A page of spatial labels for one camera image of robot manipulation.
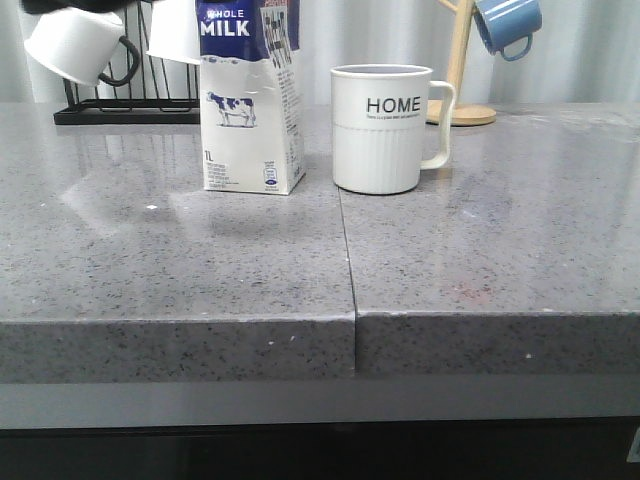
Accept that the white HOME ribbed cup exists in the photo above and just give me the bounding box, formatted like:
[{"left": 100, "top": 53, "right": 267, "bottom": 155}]
[{"left": 330, "top": 64, "right": 457, "bottom": 195}]

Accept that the white mug black handle left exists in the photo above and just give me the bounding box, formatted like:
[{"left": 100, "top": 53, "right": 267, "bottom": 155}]
[{"left": 24, "top": 7, "right": 141, "bottom": 87}]

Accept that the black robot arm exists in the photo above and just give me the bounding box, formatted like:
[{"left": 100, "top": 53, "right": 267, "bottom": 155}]
[{"left": 20, "top": 0, "right": 137, "bottom": 15}]

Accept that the white mug black handle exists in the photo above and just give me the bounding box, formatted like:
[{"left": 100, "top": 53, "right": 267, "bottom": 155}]
[
  {"left": 24, "top": 7, "right": 141, "bottom": 87},
  {"left": 147, "top": 0, "right": 200, "bottom": 65}
]

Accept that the white blue milk carton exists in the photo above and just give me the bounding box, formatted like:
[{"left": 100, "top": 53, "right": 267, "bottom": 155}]
[{"left": 196, "top": 1, "right": 305, "bottom": 195}]

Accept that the black wire mug rack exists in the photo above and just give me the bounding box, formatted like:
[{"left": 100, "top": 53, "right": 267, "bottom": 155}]
[{"left": 54, "top": 1, "right": 199, "bottom": 126}]

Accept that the white mug black handle right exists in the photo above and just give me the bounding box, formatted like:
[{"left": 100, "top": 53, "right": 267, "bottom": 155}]
[{"left": 147, "top": 0, "right": 200, "bottom": 65}]

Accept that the blue enamel mug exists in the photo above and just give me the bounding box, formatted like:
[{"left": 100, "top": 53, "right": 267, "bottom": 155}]
[{"left": 474, "top": 0, "right": 542, "bottom": 62}]

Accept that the wooden mug tree stand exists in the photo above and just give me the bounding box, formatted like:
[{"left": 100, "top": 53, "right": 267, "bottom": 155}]
[{"left": 438, "top": 0, "right": 497, "bottom": 127}]

